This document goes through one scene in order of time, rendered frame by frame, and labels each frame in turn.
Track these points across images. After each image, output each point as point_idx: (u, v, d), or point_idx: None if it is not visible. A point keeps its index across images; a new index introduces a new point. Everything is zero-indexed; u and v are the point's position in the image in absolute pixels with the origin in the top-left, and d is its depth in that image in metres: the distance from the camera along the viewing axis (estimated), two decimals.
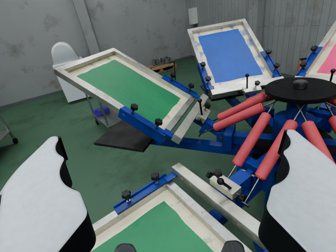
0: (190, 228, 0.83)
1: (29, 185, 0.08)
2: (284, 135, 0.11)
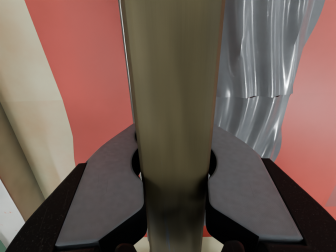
0: None
1: (107, 162, 0.09)
2: None
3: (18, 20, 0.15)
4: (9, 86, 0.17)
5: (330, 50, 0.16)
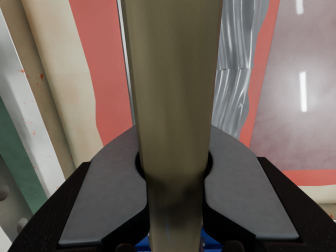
0: None
1: (111, 161, 0.09)
2: None
3: (63, 15, 0.22)
4: (53, 62, 0.24)
5: (277, 35, 0.23)
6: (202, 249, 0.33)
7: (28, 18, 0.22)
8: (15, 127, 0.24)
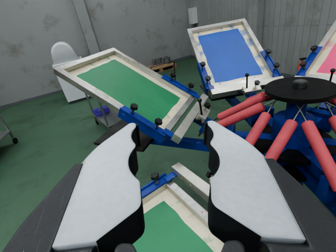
0: (190, 228, 0.83)
1: (103, 162, 0.09)
2: (206, 127, 0.12)
3: None
4: None
5: None
6: None
7: None
8: None
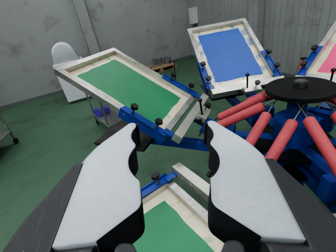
0: (190, 228, 0.83)
1: (103, 162, 0.09)
2: (206, 127, 0.12)
3: None
4: None
5: None
6: None
7: None
8: None
